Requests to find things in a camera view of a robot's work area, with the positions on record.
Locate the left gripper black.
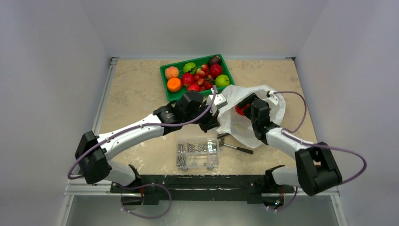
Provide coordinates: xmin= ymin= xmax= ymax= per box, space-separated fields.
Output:
xmin=184 ymin=100 xmax=220 ymax=133

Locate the white plastic bag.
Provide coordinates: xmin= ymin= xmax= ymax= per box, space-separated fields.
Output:
xmin=216 ymin=85 xmax=286 ymax=148

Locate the fake red apple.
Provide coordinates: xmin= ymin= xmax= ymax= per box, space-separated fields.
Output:
xmin=187 ymin=83 xmax=201 ymax=92
xmin=209 ymin=64 xmax=223 ymax=79
xmin=180 ymin=73 xmax=195 ymax=87

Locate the fake red cherry bunch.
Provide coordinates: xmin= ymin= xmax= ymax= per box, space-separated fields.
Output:
xmin=194 ymin=64 xmax=214 ymax=91

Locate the fake green apple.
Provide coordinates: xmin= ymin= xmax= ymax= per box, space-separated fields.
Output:
xmin=215 ymin=74 xmax=231 ymax=87

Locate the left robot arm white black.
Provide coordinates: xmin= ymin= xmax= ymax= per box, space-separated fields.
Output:
xmin=68 ymin=91 xmax=227 ymax=193

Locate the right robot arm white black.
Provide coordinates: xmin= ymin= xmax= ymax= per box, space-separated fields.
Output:
xmin=236 ymin=92 xmax=343 ymax=196

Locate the fake orange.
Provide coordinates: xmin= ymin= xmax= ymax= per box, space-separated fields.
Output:
xmin=167 ymin=78 xmax=182 ymax=93

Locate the fake green cracked fruit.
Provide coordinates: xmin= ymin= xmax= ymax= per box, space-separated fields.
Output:
xmin=183 ymin=62 xmax=197 ymax=75

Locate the fake dark red fruit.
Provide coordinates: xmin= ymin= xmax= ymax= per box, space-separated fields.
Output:
xmin=207 ymin=55 xmax=222 ymax=67

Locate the clear plastic screw box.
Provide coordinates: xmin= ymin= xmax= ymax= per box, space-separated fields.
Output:
xmin=176 ymin=130 xmax=220 ymax=171

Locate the black base bar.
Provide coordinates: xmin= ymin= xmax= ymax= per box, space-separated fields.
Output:
xmin=110 ymin=175 xmax=295 ymax=205

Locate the small black-handled hammer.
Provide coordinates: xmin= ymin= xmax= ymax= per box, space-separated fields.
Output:
xmin=218 ymin=137 xmax=254 ymax=154

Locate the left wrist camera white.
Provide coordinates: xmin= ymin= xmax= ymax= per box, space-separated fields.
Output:
xmin=207 ymin=94 xmax=228 ymax=115

